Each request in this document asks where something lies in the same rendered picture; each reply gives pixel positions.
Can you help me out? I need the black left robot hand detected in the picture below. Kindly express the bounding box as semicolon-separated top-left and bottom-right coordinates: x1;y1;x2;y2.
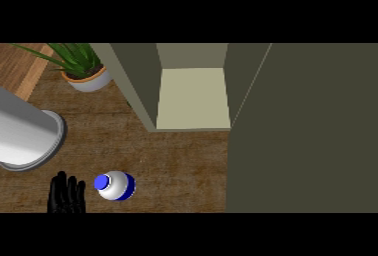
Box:
45;170;86;214

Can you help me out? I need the olive green open cabinet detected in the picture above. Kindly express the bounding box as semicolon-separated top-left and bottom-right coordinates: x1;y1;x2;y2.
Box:
88;43;272;133

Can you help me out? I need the large grey metal cylinder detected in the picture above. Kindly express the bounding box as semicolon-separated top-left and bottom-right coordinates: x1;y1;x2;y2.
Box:
0;87;67;173

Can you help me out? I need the green plant in white pot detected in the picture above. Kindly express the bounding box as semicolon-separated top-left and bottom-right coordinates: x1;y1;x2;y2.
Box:
10;43;113;93

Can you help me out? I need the brown wooden board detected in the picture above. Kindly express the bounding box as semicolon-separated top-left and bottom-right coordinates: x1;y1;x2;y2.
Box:
0;43;55;102

